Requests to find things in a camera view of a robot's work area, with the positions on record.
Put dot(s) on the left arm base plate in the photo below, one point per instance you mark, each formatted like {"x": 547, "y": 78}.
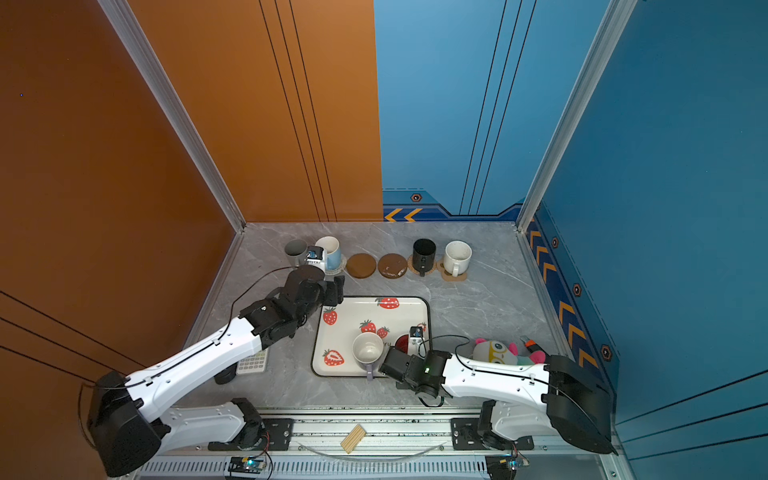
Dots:
{"x": 272, "y": 434}

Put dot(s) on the light brown wooden round coaster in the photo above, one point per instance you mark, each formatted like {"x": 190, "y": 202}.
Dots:
{"x": 361, "y": 265}

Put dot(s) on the white calculator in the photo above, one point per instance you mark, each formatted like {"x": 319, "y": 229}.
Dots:
{"x": 254, "y": 364}

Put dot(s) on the small wooden block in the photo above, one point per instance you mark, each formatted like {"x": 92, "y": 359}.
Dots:
{"x": 353, "y": 439}

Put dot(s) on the aluminium front rail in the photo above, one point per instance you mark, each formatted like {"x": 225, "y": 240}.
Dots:
{"x": 389, "y": 432}

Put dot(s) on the red inside white mug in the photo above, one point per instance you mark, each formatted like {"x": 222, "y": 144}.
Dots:
{"x": 405, "y": 344}

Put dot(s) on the white strawberry pattern tray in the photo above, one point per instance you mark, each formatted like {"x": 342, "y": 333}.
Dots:
{"x": 354, "y": 337}

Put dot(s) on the grey metal mug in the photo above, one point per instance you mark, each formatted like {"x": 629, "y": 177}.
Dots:
{"x": 296, "y": 252}

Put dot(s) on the white mug blue handle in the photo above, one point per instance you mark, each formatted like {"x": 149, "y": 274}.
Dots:
{"x": 331, "y": 251}

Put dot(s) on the black orange utility knife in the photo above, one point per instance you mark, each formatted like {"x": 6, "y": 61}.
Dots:
{"x": 532, "y": 346}

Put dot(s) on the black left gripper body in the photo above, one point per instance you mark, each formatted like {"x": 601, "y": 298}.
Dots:
{"x": 331, "y": 295}

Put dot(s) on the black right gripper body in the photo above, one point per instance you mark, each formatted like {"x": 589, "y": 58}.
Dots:
{"x": 407, "y": 386}

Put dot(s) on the rattan woven round coaster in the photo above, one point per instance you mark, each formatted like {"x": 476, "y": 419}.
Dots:
{"x": 413, "y": 270}

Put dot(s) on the dark brown wooden round coaster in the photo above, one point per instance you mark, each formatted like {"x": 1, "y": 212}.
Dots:
{"x": 392, "y": 266}

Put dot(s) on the green circuit board left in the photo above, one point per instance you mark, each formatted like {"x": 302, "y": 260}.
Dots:
{"x": 249, "y": 467}

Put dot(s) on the circuit board right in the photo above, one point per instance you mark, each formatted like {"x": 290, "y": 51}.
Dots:
{"x": 504, "y": 467}

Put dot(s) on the black mug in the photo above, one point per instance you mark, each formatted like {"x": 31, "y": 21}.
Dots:
{"x": 423, "y": 256}

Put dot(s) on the white mug purple handle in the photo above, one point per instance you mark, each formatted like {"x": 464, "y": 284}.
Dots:
{"x": 367, "y": 349}

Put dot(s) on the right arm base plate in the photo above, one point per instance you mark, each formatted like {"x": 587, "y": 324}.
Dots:
{"x": 468, "y": 433}

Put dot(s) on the black computer mouse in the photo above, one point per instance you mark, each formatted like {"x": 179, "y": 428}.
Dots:
{"x": 227, "y": 375}

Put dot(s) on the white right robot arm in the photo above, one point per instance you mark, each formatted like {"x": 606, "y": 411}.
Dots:
{"x": 529, "y": 400}

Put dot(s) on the aluminium corner post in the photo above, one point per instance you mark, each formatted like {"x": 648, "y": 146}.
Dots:
{"x": 610, "y": 30}
{"x": 126, "y": 25}

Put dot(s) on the colourful plush toy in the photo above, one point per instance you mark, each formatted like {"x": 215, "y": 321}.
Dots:
{"x": 492, "y": 351}

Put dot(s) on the aluminium corner post left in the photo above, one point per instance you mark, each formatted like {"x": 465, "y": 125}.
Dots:
{"x": 126, "y": 25}

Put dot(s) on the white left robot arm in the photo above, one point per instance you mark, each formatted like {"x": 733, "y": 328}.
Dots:
{"x": 132, "y": 417}

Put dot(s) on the aluminium corner post right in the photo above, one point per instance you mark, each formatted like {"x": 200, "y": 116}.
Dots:
{"x": 610, "y": 30}

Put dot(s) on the cork paw print coaster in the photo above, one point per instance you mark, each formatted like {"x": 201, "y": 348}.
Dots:
{"x": 448, "y": 277}

